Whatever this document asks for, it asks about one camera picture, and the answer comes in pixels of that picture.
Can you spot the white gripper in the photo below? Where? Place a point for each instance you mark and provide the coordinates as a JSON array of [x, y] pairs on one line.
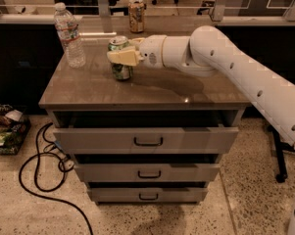
[[150, 52]]

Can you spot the green soda can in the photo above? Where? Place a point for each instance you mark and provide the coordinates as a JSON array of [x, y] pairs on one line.
[[120, 70]]

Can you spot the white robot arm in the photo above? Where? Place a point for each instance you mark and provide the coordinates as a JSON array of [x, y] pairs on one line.
[[207, 50]]

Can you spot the gold soda can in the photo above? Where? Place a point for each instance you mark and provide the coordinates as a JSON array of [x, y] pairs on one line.
[[136, 10]]

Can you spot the clear plastic water bottle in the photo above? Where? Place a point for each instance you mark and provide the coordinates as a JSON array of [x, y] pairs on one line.
[[68, 33]]

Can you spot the grey drawer cabinet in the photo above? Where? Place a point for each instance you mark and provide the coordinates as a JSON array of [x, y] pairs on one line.
[[91, 97]]

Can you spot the top grey drawer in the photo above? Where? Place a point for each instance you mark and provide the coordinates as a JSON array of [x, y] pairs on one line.
[[138, 141]]

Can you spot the grey drawer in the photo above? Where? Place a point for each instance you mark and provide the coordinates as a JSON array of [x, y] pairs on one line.
[[138, 141], [147, 195], [146, 172]]

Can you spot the middle grey drawer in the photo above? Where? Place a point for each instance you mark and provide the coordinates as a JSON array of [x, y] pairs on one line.
[[146, 172]]

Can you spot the box of snack packets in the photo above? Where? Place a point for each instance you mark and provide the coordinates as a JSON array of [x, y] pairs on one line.
[[14, 126]]

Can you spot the bottom grey drawer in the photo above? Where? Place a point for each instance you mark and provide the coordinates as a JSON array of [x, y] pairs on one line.
[[147, 195]]

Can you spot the black stand with wheel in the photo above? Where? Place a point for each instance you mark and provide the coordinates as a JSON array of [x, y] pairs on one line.
[[278, 148]]

